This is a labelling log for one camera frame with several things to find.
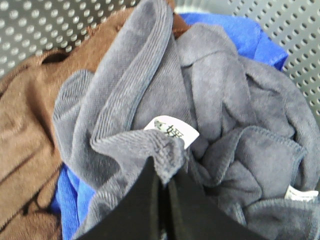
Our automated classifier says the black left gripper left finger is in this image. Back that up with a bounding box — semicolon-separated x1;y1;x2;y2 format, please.
80;157;160;240

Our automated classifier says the blue towel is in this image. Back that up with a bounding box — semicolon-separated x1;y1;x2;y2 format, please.
51;12;288;240

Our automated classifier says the brown towel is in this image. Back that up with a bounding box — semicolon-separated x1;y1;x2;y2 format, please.
0;0;193;240

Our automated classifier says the grey perforated laundry basket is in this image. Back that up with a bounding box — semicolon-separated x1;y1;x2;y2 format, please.
0;0;320;119

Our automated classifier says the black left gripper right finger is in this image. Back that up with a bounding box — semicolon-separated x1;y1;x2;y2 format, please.
167;169;263;240

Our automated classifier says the grey microfibre towel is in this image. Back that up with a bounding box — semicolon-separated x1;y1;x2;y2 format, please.
53;0;320;240

